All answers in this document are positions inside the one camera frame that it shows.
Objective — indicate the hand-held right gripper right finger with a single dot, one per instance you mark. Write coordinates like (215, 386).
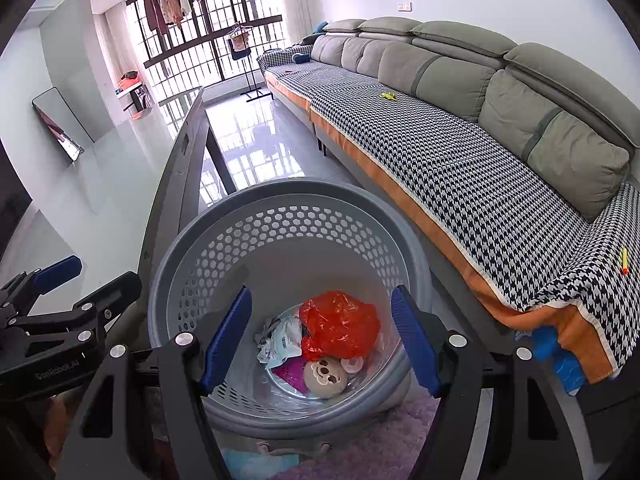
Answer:
(417, 345)

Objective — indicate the white paper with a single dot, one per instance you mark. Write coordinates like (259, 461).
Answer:
(266, 332)

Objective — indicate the light blue mailer bag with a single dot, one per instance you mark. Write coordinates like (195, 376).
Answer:
(284, 346)

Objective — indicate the orange yellow foam dart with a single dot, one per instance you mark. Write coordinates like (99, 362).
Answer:
(624, 262)

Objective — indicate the dark blue cloth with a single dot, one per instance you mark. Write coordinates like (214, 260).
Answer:
(301, 58)

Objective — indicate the grey sofa with houndstooth cover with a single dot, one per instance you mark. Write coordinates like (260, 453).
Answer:
(450, 170)

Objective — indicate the purple fluffy rug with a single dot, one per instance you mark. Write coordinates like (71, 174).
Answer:
(400, 425)

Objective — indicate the red plastic bag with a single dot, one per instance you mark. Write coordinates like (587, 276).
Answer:
(340, 325)

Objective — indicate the clothes drying stand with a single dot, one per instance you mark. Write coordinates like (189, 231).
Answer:
(241, 42)

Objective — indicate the white wall switch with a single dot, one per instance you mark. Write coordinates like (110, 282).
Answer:
(405, 6)

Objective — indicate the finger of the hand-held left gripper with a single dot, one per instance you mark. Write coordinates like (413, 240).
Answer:
(107, 292)
(57, 270)

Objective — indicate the blue plastic toy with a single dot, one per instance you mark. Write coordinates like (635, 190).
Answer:
(560, 360)

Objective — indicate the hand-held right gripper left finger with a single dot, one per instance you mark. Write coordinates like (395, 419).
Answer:
(227, 340)

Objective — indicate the white plastic lid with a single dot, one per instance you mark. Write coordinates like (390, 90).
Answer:
(353, 365)

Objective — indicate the blue cushion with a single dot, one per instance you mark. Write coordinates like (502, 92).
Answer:
(320, 26)

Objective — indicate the white side table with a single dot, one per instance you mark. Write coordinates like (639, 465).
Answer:
(132, 95)

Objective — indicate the grey perforated plastic basket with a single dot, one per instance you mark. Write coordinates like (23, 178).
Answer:
(300, 210)

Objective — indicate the leaning floor mirror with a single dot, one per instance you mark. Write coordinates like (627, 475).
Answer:
(57, 122)

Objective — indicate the person's left hand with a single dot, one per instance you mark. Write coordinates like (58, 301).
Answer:
(56, 422)

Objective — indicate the black window grille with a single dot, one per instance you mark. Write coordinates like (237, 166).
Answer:
(200, 40)

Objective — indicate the light blue cloth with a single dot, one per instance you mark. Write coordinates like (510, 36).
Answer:
(260, 465)

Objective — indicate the grey fabric sofa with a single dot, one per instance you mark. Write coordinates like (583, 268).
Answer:
(450, 75)

